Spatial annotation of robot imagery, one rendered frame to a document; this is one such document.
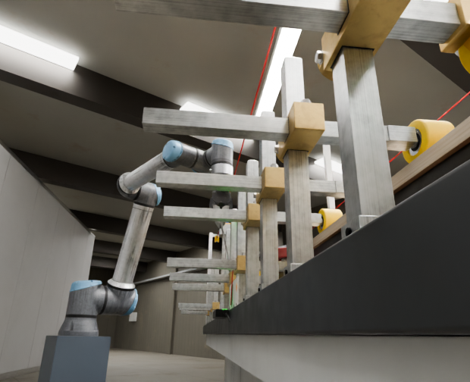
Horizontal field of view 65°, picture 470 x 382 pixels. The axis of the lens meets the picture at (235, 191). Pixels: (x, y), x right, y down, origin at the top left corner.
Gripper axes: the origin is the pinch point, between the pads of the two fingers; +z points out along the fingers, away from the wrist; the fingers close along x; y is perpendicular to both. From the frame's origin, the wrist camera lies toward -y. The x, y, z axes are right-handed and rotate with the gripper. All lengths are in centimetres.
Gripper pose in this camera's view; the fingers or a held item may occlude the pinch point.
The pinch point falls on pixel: (220, 224)
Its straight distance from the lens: 142.1
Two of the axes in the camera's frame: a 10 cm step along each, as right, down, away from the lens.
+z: -0.2, 9.3, -3.6
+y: -1.1, 3.6, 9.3
